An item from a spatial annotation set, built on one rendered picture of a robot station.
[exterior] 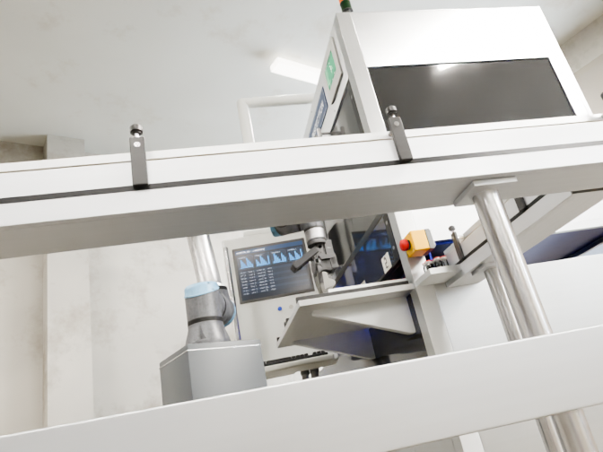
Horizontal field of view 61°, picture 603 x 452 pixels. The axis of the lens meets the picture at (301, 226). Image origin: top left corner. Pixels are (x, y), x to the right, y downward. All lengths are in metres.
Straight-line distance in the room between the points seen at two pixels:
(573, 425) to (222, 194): 0.67
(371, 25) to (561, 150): 1.42
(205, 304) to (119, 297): 2.94
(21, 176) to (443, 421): 0.75
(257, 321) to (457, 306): 1.21
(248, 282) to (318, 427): 2.00
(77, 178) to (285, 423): 0.49
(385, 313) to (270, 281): 1.05
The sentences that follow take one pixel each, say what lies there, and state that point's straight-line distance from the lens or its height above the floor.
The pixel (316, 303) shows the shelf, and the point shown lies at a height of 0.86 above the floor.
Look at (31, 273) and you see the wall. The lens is 4.55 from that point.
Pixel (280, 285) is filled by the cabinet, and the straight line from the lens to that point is 2.72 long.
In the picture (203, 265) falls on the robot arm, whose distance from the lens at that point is 1.91.
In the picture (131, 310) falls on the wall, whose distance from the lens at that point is 4.60.
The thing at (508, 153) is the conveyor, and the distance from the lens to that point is 1.04.
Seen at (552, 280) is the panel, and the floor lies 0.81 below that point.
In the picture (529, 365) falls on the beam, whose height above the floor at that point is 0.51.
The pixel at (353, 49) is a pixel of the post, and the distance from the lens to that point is 2.24.
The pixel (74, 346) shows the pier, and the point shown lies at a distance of 4.21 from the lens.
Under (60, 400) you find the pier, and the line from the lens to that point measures 4.13.
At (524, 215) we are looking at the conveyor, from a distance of 1.40.
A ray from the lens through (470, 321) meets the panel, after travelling 1.81.
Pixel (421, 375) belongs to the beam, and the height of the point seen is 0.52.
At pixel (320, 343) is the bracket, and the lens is 2.25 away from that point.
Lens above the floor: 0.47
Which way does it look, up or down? 22 degrees up
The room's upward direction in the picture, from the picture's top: 12 degrees counter-clockwise
